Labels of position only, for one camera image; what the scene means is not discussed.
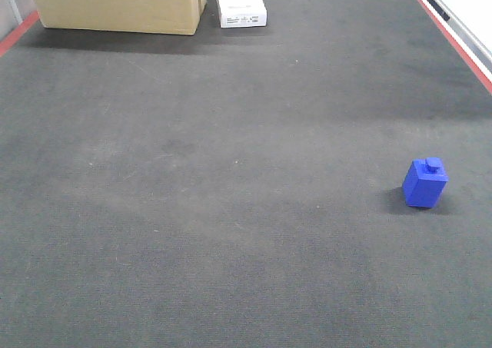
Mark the blue plastic bottle-shaped part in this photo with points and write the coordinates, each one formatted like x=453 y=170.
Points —
x=424 y=182

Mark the left conveyor red edge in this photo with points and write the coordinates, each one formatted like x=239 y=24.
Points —
x=16 y=34

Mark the long white carton box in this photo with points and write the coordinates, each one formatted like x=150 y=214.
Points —
x=242 y=13

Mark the large cardboard box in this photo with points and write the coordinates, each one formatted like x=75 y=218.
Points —
x=174 y=17

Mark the conveyor side rail red-edged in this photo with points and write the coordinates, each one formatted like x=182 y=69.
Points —
x=466 y=24

